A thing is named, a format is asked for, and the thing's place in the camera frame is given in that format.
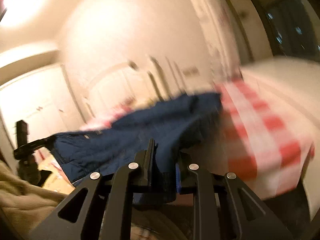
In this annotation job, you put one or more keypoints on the navy blue padded jacket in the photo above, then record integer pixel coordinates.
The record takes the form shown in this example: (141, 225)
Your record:
(175, 125)

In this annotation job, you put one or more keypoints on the white wardrobe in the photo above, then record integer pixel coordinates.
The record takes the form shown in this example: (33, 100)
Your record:
(43, 100)

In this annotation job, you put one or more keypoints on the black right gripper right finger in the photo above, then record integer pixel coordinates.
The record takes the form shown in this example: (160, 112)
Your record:
(226, 208)

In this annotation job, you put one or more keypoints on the cream wooden headboard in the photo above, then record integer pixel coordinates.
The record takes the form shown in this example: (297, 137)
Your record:
(123, 84)

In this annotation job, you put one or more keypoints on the wall switch and socket plate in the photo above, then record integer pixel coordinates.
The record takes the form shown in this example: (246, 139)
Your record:
(191, 71)

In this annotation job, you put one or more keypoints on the cream patterned curtain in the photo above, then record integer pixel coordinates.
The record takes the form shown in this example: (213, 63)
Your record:
(214, 20)

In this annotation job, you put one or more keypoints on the dark window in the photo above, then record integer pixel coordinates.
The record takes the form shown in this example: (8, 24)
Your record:
(292, 27)

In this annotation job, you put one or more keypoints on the red white checkered bed cover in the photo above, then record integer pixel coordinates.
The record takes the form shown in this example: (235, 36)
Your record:
(258, 139)

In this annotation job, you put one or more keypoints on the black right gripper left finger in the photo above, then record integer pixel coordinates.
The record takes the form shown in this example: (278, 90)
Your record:
(101, 206)

